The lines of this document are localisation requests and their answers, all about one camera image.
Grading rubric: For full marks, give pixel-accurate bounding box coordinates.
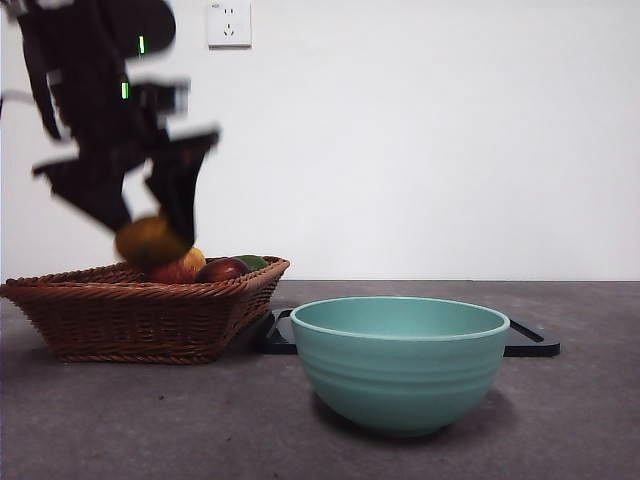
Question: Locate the white wall socket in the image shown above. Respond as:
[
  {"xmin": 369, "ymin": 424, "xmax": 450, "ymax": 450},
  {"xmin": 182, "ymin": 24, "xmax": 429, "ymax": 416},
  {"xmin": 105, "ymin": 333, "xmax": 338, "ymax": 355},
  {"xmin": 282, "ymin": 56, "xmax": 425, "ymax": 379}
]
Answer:
[{"xmin": 207, "ymin": 0, "xmax": 253, "ymax": 50}]

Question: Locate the brown wicker basket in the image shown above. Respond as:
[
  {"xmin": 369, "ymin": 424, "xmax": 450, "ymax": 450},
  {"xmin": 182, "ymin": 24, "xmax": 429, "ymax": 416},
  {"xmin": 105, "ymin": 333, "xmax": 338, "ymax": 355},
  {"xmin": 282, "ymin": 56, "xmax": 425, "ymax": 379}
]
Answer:
[{"xmin": 0, "ymin": 255, "xmax": 291, "ymax": 365}]

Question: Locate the green fruit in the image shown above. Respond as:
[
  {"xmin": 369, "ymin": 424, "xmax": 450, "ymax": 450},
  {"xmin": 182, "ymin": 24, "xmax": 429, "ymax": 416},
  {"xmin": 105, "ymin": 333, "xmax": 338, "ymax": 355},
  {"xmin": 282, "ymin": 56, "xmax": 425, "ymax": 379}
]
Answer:
[{"xmin": 234, "ymin": 254, "xmax": 270, "ymax": 274}]

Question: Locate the brown kiwi fruit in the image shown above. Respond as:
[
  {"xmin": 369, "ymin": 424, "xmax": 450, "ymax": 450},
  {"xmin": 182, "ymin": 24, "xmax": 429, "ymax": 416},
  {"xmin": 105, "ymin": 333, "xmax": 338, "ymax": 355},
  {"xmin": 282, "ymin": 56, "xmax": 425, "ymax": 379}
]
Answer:
[{"xmin": 114, "ymin": 214, "xmax": 194, "ymax": 269}]

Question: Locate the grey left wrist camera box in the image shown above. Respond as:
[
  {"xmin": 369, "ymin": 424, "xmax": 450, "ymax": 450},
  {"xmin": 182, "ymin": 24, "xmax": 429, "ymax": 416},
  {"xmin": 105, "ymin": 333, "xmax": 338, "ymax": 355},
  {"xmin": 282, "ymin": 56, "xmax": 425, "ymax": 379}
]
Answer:
[{"xmin": 130, "ymin": 78, "xmax": 192, "ymax": 115}]

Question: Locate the dark red plum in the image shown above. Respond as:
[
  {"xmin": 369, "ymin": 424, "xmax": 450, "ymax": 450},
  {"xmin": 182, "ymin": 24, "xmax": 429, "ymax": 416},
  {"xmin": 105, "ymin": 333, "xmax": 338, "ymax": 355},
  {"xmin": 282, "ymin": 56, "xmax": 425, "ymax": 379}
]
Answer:
[{"xmin": 195, "ymin": 257, "xmax": 251, "ymax": 285}]

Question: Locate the red yellow apple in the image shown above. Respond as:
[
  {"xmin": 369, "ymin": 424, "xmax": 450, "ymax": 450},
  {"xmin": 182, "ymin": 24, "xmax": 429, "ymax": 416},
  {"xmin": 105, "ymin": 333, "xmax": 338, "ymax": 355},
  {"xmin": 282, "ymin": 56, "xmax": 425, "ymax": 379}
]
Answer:
[{"xmin": 147, "ymin": 247, "xmax": 208, "ymax": 285}]

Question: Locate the dark rectangular tray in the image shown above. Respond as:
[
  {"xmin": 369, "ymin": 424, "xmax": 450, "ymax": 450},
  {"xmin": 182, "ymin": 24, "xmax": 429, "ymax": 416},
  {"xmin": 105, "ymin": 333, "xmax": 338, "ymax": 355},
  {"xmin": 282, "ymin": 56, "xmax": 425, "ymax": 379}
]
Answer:
[{"xmin": 263, "ymin": 308, "xmax": 561, "ymax": 358}]

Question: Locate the teal ribbed bowl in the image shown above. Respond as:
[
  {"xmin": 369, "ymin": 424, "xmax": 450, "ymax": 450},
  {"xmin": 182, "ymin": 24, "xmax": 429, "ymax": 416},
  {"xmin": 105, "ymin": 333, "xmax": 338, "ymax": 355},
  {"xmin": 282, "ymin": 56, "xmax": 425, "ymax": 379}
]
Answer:
[{"xmin": 289, "ymin": 296, "xmax": 511, "ymax": 439}]

